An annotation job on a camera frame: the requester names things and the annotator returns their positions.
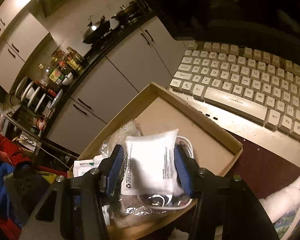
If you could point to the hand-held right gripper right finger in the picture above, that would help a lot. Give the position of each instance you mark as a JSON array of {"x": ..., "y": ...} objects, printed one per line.
[{"x": 183, "y": 175}]

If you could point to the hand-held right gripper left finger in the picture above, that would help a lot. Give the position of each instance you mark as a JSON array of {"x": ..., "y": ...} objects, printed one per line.
[{"x": 115, "y": 172}]

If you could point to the white printed pouch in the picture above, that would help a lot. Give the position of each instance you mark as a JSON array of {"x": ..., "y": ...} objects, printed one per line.
[{"x": 150, "y": 160}]

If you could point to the pile of plastic-wrapped packets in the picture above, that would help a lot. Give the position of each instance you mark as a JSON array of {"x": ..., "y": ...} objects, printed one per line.
[{"x": 130, "y": 135}]

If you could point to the brown cardboard box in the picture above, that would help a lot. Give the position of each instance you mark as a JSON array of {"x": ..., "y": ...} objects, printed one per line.
[{"x": 190, "y": 130}]

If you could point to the maroon cloth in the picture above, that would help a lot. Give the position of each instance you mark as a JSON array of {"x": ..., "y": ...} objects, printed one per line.
[{"x": 260, "y": 170}]

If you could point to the dark cloth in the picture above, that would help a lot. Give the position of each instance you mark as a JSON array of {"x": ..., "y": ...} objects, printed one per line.
[{"x": 27, "y": 192}]

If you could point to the white base cabinets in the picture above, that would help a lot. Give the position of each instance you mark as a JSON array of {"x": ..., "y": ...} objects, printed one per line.
[{"x": 110, "y": 80}]

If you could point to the white fluffy cloth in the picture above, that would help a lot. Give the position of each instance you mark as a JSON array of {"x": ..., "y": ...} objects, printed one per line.
[{"x": 282, "y": 197}]

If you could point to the white plate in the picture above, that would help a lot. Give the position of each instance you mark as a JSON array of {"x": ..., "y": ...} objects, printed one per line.
[
  {"x": 21, "y": 87},
  {"x": 39, "y": 103},
  {"x": 28, "y": 92}
]

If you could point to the metal dish rack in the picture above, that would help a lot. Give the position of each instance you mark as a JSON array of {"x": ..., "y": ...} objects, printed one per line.
[{"x": 37, "y": 105}]

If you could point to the beige computer keyboard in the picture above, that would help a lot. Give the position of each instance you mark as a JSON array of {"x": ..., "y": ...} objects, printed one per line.
[{"x": 240, "y": 85}]

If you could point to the red garment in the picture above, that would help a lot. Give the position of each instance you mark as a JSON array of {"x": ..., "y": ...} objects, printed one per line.
[{"x": 7, "y": 147}]

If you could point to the black kitchen countertop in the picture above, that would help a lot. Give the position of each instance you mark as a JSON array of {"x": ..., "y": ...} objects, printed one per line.
[{"x": 90, "y": 60}]

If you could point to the blue cloth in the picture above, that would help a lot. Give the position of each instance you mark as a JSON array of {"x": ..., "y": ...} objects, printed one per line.
[{"x": 0, "y": 182}]

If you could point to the printed cloth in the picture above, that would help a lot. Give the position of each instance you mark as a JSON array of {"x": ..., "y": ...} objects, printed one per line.
[{"x": 292, "y": 220}]

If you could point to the cluster of condiment bottles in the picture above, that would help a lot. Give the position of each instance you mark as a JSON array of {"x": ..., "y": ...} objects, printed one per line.
[{"x": 70, "y": 62}]

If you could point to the metal wok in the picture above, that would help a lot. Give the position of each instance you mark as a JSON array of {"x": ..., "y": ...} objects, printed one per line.
[{"x": 96, "y": 30}]

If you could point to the metal pot with lid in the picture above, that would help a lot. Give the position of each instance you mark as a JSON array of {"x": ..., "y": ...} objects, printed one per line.
[{"x": 126, "y": 11}]

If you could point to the black computer monitor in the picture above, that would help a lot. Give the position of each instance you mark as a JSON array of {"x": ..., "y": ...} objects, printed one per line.
[{"x": 215, "y": 10}]

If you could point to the grey kitchen appliance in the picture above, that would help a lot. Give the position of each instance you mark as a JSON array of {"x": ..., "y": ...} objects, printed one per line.
[{"x": 55, "y": 2}]

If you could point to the white wall cabinets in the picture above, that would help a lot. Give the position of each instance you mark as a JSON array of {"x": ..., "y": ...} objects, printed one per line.
[{"x": 20, "y": 37}]

